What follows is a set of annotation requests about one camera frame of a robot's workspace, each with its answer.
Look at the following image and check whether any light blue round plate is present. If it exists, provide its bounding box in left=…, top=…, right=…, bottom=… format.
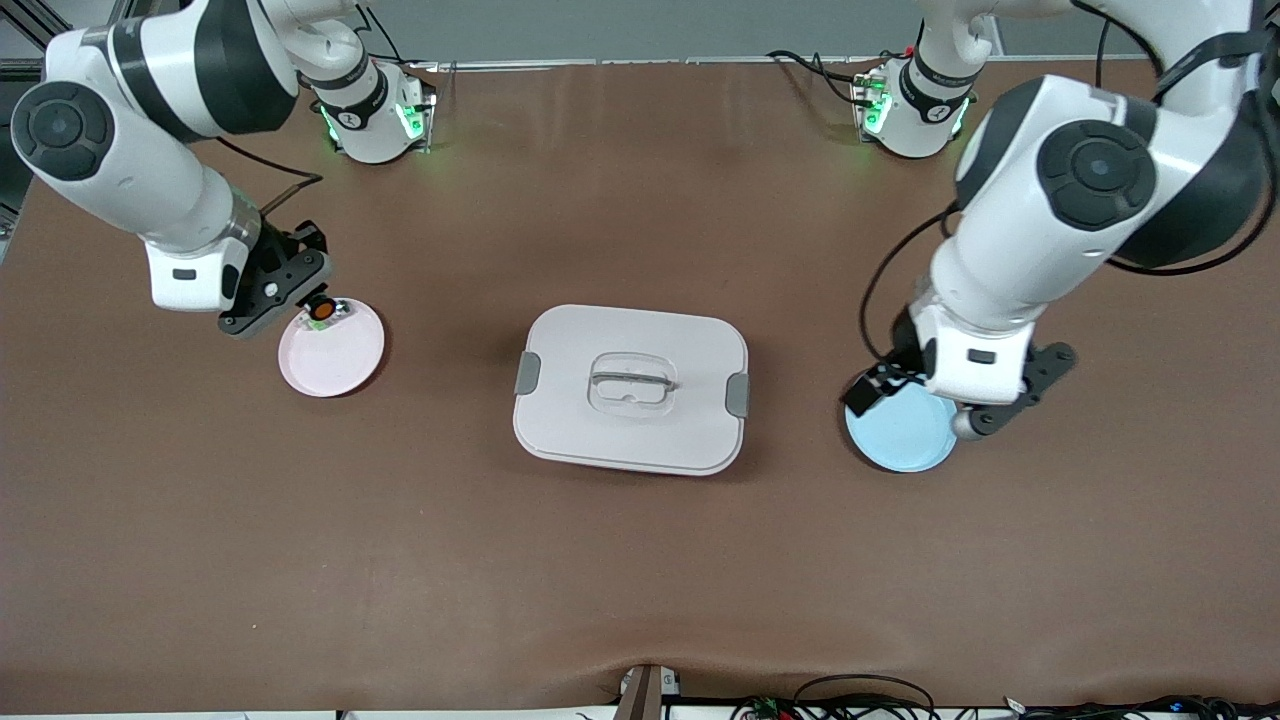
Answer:
left=845, top=380, right=960, bottom=474

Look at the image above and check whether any pink round plate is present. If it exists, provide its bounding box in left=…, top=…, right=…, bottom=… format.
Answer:
left=278, top=297, right=386, bottom=399

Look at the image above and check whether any white lidded storage box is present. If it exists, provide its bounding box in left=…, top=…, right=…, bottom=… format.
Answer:
left=512, top=304, right=751, bottom=477

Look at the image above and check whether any green push-button switch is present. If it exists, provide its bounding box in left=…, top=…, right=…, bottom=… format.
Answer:
left=302, top=298, right=357, bottom=333

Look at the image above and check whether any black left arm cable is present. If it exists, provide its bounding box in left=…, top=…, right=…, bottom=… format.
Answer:
left=860, top=203, right=963, bottom=363

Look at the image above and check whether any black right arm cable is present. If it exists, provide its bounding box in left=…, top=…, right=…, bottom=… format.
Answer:
left=214, top=135, right=324, bottom=219

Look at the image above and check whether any aluminium frame profile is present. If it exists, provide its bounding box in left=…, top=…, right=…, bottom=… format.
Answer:
left=0, top=0, right=136, bottom=101

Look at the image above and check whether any looped black cable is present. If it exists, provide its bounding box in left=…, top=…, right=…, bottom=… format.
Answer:
left=792, top=674, right=938, bottom=720

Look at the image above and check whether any black cable at arm base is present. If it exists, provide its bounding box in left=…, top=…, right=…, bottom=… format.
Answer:
left=767, top=50, right=873, bottom=107

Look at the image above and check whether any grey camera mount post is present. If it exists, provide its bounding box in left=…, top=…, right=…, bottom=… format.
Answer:
left=614, top=663, right=682, bottom=720

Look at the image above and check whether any black cable bundle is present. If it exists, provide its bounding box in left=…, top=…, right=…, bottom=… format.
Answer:
left=1000, top=694, right=1280, bottom=720

